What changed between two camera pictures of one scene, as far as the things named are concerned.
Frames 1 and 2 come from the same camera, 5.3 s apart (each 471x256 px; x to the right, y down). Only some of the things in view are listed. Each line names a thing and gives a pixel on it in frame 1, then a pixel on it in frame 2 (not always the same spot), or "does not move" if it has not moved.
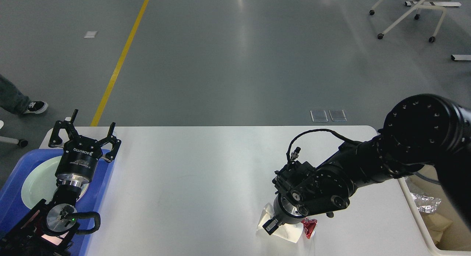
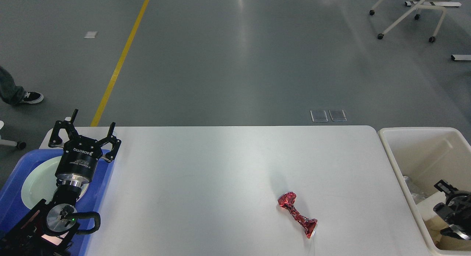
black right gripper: [285, 210] to [456, 212]
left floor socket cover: [319, 116] does not move
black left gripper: [78, 159] does not move
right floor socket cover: [337, 115] does not move
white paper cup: [289, 232] to [426, 207]
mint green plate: [39, 182] does not move
